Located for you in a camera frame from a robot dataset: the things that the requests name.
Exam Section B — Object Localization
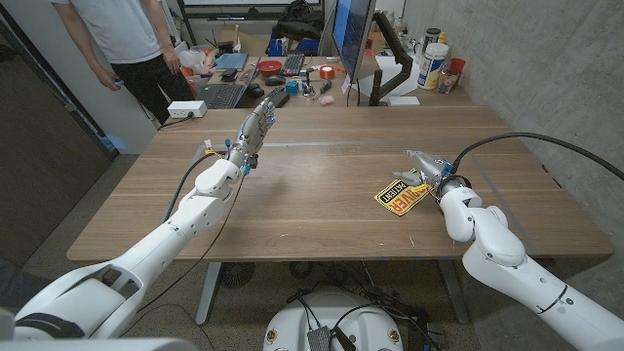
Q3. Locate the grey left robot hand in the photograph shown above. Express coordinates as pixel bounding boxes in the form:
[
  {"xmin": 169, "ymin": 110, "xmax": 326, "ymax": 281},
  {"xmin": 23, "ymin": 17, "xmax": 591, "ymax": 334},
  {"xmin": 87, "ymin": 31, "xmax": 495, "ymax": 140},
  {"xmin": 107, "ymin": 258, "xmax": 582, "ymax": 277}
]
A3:
[{"xmin": 226, "ymin": 99, "xmax": 278, "ymax": 176}]

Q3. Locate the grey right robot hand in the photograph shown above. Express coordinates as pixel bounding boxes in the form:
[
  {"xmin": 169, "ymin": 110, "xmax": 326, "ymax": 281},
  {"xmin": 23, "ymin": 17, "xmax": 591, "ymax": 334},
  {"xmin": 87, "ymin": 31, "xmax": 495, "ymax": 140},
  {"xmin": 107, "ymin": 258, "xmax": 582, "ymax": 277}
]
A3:
[{"xmin": 392, "ymin": 149, "xmax": 462, "ymax": 196}]

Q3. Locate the yellow black bumper sticker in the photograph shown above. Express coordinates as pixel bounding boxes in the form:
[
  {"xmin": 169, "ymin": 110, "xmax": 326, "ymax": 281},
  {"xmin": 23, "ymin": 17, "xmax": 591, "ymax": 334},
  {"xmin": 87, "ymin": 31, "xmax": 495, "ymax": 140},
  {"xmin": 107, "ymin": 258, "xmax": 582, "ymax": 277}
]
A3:
[{"xmin": 373, "ymin": 168, "xmax": 433, "ymax": 217}]

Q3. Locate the black glasses case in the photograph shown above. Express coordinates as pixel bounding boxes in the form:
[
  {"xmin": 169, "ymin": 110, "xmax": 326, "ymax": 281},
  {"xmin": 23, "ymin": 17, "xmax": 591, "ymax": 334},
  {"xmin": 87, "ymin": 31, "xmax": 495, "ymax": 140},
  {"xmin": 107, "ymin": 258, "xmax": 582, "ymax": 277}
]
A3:
[{"xmin": 270, "ymin": 89, "xmax": 292, "ymax": 109}]

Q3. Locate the grey open laptop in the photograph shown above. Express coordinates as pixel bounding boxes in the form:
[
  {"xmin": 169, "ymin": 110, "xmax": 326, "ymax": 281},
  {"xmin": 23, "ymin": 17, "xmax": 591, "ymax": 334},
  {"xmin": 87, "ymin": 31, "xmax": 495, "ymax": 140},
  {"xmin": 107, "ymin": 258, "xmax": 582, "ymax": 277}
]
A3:
[{"xmin": 197, "ymin": 57, "xmax": 262, "ymax": 110}]

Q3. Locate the red bowl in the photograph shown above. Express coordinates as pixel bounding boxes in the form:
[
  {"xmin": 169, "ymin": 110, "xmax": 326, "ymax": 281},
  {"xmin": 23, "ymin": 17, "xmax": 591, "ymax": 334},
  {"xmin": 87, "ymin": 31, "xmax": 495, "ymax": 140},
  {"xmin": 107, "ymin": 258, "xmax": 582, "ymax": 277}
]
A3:
[{"xmin": 257, "ymin": 59, "xmax": 284, "ymax": 78}]

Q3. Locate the white power strip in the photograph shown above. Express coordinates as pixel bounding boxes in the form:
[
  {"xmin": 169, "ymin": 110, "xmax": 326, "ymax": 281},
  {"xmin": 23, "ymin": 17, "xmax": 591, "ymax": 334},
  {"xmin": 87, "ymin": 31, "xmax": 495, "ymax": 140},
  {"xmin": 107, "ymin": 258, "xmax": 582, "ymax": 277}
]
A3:
[{"xmin": 167, "ymin": 99, "xmax": 209, "ymax": 120}]

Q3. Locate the silver metal stand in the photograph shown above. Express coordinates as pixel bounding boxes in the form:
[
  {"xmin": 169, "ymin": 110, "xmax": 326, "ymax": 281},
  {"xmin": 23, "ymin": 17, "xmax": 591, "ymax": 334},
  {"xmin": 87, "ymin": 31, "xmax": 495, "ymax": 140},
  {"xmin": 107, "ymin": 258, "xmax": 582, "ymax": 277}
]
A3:
[{"xmin": 300, "ymin": 67, "xmax": 316, "ymax": 98}]

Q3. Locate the blue notebook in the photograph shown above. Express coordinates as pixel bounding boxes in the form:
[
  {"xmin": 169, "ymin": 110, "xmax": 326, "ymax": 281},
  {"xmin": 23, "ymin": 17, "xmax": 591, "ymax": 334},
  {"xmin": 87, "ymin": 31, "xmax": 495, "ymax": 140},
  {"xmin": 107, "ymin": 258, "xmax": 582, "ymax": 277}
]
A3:
[{"xmin": 214, "ymin": 52, "xmax": 250, "ymax": 72}]

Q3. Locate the black keyboard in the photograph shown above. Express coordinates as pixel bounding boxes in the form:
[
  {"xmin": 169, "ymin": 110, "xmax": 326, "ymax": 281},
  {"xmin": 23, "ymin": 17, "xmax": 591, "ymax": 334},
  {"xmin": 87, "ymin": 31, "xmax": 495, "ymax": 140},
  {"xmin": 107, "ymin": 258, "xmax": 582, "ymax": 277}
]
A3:
[{"xmin": 278, "ymin": 53, "xmax": 306, "ymax": 78}]

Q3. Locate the clear plastic bag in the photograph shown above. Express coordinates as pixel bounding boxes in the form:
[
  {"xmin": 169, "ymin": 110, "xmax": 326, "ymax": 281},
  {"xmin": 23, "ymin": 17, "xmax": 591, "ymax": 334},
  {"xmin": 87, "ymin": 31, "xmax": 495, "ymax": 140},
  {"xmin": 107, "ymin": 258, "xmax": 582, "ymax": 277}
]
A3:
[{"xmin": 177, "ymin": 48, "xmax": 209, "ymax": 74}]

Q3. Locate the red topped clear jar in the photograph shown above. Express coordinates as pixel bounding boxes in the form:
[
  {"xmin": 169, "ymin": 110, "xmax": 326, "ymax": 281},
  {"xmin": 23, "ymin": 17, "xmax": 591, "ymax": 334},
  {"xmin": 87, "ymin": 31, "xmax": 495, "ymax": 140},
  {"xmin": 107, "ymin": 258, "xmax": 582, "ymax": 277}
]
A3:
[{"xmin": 437, "ymin": 58, "xmax": 467, "ymax": 95}]

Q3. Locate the white wipes canister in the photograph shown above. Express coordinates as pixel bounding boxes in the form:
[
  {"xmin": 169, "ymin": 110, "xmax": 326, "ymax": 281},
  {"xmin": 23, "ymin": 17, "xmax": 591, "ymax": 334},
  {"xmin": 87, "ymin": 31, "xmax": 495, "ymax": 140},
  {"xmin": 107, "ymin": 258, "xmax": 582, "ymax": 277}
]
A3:
[{"xmin": 416, "ymin": 42, "xmax": 449, "ymax": 91}]

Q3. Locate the white paper sheet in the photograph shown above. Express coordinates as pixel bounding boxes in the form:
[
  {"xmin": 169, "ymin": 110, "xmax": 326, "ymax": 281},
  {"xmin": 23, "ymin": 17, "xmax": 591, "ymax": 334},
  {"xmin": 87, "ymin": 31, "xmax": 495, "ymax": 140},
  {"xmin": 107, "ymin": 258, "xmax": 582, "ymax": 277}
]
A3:
[{"xmin": 374, "ymin": 54, "xmax": 423, "ymax": 98}]

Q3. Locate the black backpack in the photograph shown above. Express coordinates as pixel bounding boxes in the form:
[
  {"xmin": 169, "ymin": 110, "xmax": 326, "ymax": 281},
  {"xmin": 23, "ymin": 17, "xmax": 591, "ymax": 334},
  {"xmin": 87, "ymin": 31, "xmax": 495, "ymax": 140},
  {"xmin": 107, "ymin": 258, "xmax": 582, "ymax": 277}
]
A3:
[{"xmin": 270, "ymin": 0, "xmax": 326, "ymax": 43}]

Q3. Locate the dark lidded bottle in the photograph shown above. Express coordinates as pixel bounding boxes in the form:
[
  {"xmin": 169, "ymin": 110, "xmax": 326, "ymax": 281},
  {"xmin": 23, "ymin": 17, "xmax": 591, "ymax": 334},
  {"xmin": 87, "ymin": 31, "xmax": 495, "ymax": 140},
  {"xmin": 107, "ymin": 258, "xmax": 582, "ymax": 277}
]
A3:
[{"xmin": 419, "ymin": 27, "xmax": 442, "ymax": 55}]

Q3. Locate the black computer monitor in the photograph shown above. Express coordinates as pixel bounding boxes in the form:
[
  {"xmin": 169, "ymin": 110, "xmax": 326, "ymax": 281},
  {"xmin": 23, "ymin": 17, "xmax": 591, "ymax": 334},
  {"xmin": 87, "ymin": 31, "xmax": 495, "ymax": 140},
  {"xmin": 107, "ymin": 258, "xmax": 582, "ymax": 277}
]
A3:
[{"xmin": 331, "ymin": 0, "xmax": 377, "ymax": 84}]

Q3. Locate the black round grille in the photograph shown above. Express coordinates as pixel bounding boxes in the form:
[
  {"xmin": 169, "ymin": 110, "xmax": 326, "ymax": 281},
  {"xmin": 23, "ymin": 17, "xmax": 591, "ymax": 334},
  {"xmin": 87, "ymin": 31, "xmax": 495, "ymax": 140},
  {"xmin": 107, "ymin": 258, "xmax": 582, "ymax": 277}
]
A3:
[{"xmin": 217, "ymin": 261, "xmax": 256, "ymax": 290}]

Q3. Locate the person in grey shirt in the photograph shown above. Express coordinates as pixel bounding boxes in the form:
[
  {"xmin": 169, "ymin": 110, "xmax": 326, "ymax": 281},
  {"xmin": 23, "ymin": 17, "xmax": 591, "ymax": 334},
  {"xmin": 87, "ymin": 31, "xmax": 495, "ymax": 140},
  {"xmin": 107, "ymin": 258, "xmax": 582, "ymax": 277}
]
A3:
[{"xmin": 48, "ymin": 0, "xmax": 196, "ymax": 126}]

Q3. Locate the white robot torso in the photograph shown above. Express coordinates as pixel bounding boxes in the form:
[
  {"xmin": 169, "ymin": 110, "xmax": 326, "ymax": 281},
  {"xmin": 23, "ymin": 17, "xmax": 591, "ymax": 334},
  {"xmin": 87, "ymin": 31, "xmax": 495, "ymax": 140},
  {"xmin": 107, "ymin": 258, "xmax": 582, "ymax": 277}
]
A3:
[{"xmin": 262, "ymin": 291, "xmax": 405, "ymax": 351}]

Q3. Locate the dark handled screwdriver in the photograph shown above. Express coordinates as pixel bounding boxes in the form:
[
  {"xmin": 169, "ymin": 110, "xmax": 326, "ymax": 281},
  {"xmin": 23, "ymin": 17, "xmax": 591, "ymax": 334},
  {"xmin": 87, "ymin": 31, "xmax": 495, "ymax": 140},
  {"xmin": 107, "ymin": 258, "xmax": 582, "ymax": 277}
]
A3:
[{"xmin": 311, "ymin": 79, "xmax": 333, "ymax": 102}]

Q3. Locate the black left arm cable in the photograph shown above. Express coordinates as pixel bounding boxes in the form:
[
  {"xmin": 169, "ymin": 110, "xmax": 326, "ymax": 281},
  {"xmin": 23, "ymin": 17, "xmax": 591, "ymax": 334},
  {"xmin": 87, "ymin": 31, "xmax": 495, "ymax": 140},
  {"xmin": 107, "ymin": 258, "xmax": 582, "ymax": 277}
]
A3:
[{"xmin": 160, "ymin": 151, "xmax": 228, "ymax": 225}]

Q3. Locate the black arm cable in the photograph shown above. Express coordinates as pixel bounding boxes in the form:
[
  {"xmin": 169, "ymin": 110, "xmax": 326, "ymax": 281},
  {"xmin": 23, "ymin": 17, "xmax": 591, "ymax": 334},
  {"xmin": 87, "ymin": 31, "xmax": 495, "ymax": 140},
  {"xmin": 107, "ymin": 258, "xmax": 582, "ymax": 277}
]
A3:
[
  {"xmin": 450, "ymin": 132, "xmax": 624, "ymax": 182},
  {"xmin": 160, "ymin": 151, "xmax": 228, "ymax": 225}
]

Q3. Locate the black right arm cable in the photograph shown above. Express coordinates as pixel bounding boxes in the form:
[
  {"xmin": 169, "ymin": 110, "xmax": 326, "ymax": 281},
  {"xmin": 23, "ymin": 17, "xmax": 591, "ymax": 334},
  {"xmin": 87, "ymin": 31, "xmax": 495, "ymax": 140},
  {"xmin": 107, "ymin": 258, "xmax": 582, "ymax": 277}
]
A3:
[{"xmin": 450, "ymin": 132, "xmax": 624, "ymax": 182}]

